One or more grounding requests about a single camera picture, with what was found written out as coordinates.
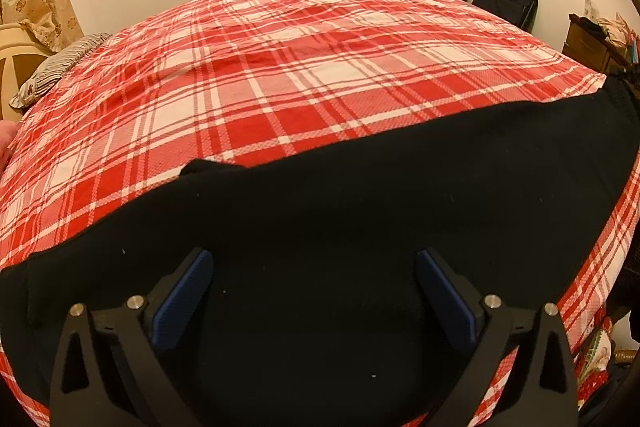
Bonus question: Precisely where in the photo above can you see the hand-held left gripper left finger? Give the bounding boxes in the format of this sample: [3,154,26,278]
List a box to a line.
[48,248,215,427]

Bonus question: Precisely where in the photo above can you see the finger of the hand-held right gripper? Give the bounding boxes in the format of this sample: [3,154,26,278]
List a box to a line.
[619,64,640,94]

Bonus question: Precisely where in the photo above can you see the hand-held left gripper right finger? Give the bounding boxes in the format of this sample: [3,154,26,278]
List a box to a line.
[415,248,581,427]

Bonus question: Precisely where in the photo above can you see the black pants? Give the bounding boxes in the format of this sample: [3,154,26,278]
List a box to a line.
[0,77,640,427]

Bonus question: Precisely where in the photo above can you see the light plastic bag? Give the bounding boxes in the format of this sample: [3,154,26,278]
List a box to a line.
[597,13,638,52]

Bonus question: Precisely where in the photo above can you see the brown wooden cabinet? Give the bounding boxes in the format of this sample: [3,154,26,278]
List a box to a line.
[562,12,631,72]

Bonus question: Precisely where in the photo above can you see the dark cloth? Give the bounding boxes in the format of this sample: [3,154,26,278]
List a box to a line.
[570,13,607,34]

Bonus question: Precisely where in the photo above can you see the floral cushion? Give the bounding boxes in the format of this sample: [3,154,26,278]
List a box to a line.
[575,312,616,400]

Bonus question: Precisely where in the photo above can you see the red plaid bed sheet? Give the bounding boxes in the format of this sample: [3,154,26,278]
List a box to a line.
[0,0,640,423]

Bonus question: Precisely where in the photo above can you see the striped pillow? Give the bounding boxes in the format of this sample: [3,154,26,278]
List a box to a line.
[10,33,113,108]

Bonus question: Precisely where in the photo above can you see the cream wooden headboard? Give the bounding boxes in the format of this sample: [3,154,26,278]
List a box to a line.
[0,24,51,122]

